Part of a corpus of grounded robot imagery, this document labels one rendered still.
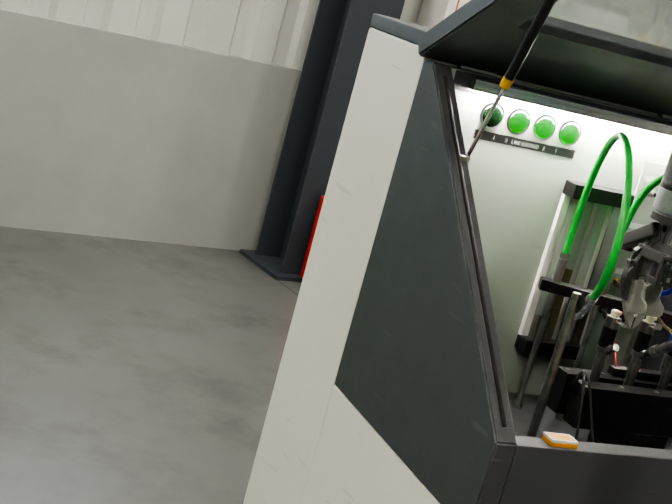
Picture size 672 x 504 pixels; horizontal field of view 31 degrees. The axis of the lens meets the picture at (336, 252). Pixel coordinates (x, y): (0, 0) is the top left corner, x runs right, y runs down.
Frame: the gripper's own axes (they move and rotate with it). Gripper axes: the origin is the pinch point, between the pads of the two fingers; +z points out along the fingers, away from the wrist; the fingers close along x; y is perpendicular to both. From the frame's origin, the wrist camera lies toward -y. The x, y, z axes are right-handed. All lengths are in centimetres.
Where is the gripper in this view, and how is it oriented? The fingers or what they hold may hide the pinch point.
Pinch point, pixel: (630, 319)
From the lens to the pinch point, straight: 220.2
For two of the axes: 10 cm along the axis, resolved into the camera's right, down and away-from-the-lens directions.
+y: 3.6, 3.1, -8.8
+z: -2.5, 9.4, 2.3
